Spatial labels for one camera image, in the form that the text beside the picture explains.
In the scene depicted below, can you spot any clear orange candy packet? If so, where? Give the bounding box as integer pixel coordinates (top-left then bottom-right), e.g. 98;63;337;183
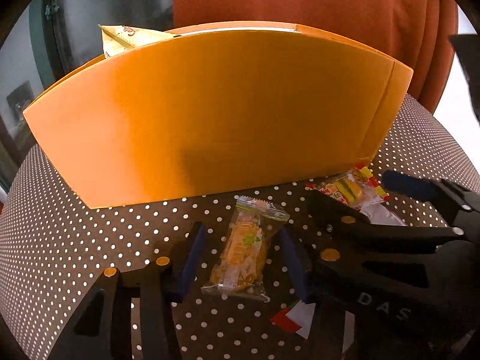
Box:
202;196;290;302

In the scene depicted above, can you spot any orange red curtain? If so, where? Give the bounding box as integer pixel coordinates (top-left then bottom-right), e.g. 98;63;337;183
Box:
172;0;458;112

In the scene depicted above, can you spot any small burger gummy packet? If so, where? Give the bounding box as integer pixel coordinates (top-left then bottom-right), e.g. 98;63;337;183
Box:
306;163;389;211

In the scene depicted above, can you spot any white red snack bag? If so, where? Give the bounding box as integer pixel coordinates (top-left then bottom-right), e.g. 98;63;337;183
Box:
270;300;355;354

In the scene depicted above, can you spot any brown polka dot tablecloth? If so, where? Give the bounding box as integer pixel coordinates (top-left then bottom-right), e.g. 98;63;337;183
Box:
1;97;479;359

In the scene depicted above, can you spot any orange cardboard box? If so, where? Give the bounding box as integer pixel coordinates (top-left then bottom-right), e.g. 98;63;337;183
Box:
24;21;413;208

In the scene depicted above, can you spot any large yellow chip bag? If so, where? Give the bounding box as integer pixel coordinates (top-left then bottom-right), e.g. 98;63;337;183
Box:
98;25;176;58

